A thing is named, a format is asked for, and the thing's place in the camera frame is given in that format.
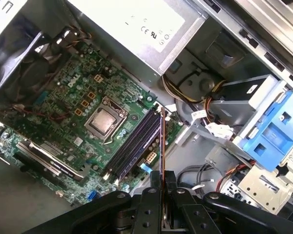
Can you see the grey metal drive cage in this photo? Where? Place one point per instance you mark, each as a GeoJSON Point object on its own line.
{"type": "Point", "coordinates": [234, 107]}

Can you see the blue drive bay latch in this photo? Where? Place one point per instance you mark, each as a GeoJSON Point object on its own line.
{"type": "Point", "coordinates": [271, 131]}

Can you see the black RAM slot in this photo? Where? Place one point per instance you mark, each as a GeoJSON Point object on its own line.
{"type": "Point", "coordinates": [142, 142]}

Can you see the black graphics card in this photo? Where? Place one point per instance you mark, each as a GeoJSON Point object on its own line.
{"type": "Point", "coordinates": [51, 162]}

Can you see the CPU socket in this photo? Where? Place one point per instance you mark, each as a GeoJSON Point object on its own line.
{"type": "Point", "coordinates": [112, 103]}

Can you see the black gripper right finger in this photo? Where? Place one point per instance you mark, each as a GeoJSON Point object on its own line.
{"type": "Point", "coordinates": [183, 197]}

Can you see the grey power supply unit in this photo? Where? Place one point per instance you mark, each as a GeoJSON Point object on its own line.
{"type": "Point", "coordinates": [127, 36]}

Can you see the metal locking lever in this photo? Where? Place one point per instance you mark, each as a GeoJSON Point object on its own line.
{"type": "Point", "coordinates": [108, 142]}

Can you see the silver CPU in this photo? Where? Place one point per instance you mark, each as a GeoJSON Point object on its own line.
{"type": "Point", "coordinates": [105, 122]}

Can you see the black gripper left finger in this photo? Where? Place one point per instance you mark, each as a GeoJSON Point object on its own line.
{"type": "Point", "coordinates": [149, 214]}

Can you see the green motherboard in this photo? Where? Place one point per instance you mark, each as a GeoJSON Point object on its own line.
{"type": "Point", "coordinates": [63, 114]}

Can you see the RAM stick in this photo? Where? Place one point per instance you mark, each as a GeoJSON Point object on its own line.
{"type": "Point", "coordinates": [163, 146]}

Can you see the black case fan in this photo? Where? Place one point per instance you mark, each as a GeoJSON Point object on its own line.
{"type": "Point", "coordinates": [34, 70]}

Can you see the black PC case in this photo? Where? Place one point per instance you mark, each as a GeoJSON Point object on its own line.
{"type": "Point", "coordinates": [190, 151]}

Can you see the metal slat table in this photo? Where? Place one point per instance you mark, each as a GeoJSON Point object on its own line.
{"type": "Point", "coordinates": [283, 14]}

